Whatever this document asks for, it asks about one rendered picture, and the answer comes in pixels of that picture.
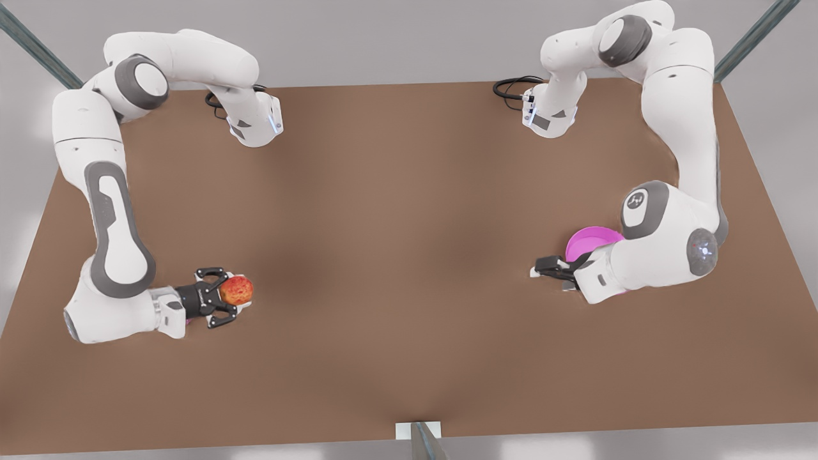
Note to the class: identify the pink bowl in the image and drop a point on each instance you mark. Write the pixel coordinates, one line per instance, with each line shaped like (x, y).
(588, 239)

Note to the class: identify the red yellow apple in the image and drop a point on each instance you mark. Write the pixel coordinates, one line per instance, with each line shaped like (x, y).
(237, 291)

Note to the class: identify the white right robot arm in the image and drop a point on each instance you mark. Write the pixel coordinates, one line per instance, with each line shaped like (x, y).
(108, 211)

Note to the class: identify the silver frame post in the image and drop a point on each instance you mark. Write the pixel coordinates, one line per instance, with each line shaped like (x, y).
(427, 444)
(754, 38)
(38, 48)

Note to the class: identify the white post foot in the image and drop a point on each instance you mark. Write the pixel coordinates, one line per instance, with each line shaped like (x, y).
(402, 430)

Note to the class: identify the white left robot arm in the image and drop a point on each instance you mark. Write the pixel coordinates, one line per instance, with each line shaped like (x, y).
(680, 121)

